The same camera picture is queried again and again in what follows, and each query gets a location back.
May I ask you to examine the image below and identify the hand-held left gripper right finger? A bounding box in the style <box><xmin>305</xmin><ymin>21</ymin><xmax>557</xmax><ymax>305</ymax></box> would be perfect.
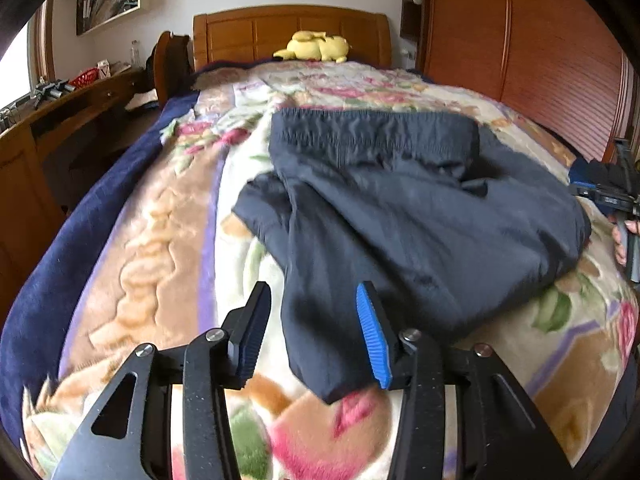
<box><xmin>356</xmin><ymin>281</ymin><xmax>576</xmax><ymax>480</ymax></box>

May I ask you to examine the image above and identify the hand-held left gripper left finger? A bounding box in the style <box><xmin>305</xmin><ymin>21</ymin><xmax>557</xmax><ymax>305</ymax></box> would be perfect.
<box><xmin>52</xmin><ymin>281</ymin><xmax>273</xmax><ymax>480</ymax></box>

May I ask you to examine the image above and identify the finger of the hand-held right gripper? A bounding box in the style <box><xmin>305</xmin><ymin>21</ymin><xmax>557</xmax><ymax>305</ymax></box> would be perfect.
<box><xmin>568</xmin><ymin>159</ymin><xmax>621</xmax><ymax>191</ymax></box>

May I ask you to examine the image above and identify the dark navy jacket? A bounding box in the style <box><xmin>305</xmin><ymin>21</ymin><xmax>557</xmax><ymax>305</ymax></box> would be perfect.
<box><xmin>232</xmin><ymin>106</ymin><xmax>593</xmax><ymax>406</ymax></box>

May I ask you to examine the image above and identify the person's right hand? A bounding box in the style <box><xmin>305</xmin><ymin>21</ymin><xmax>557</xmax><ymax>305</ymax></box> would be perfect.
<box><xmin>613</xmin><ymin>219</ymin><xmax>640</xmax><ymax>266</ymax></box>

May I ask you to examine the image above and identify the floral blanket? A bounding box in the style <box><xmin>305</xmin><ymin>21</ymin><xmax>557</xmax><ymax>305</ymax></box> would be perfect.
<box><xmin>22</xmin><ymin>60</ymin><xmax>640</xmax><ymax>480</ymax></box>

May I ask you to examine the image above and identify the wooden slatted wardrobe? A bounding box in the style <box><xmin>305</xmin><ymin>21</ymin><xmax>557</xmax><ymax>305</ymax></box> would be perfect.
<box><xmin>400</xmin><ymin>0</ymin><xmax>640</xmax><ymax>171</ymax></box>

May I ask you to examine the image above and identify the navy blue bedsheet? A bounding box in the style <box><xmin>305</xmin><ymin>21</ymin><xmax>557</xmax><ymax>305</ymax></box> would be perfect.
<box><xmin>0</xmin><ymin>60</ymin><xmax>431</xmax><ymax>436</ymax></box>

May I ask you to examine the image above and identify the white paper sheet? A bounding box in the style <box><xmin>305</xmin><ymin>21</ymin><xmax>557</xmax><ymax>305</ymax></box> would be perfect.
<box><xmin>125</xmin><ymin>91</ymin><xmax>159</xmax><ymax>111</ymax></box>

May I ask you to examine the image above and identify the wooden desk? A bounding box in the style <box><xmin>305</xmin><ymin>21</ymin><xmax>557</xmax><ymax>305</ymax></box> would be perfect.
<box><xmin>0</xmin><ymin>66</ymin><xmax>151</xmax><ymax>321</ymax></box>

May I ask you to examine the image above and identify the wooden chair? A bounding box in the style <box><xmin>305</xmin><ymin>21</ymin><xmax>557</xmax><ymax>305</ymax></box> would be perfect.
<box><xmin>151</xmin><ymin>30</ymin><xmax>193</xmax><ymax>109</ymax></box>

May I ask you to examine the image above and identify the yellow plush toy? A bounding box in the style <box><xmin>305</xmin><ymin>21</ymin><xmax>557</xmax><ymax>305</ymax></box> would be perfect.
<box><xmin>272</xmin><ymin>30</ymin><xmax>352</xmax><ymax>64</ymax></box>

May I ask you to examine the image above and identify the wooden bed headboard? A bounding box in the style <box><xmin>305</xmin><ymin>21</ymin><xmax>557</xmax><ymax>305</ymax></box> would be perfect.
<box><xmin>192</xmin><ymin>5</ymin><xmax>392</xmax><ymax>73</ymax></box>

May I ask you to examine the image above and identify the red plastic basket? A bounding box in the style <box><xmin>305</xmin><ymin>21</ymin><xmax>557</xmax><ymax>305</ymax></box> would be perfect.
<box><xmin>69</xmin><ymin>67</ymin><xmax>99</xmax><ymax>89</ymax></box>

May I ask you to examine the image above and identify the window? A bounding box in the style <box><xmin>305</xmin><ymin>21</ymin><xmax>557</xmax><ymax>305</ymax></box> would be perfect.
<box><xmin>0</xmin><ymin>2</ymin><xmax>57</xmax><ymax>116</ymax></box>

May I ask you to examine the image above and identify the row of books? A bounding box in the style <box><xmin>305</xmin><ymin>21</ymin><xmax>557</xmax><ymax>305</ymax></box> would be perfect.
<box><xmin>76</xmin><ymin>0</ymin><xmax>138</xmax><ymax>35</ymax></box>

